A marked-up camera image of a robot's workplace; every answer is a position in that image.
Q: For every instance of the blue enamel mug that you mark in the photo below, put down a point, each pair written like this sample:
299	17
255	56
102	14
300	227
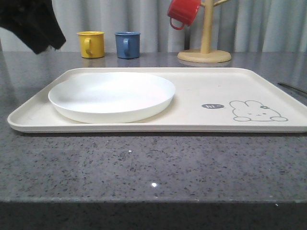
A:
128	44

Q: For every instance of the wooden mug tree stand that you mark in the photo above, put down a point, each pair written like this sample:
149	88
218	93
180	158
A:
205	54

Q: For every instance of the cream bunny serving tray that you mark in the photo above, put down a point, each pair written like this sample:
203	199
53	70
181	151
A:
206	100

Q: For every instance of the grey curtain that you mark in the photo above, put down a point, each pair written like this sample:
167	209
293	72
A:
238	25

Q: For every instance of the silver metal spoon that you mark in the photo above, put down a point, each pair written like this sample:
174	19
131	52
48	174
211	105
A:
294	89

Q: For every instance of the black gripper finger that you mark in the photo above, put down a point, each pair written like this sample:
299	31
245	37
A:
33	22

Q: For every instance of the yellow enamel mug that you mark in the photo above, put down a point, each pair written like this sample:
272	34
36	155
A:
91	44

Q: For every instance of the red enamel mug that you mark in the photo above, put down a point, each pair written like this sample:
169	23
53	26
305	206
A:
184	11

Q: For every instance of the white round plate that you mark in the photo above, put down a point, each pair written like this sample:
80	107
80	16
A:
112	97

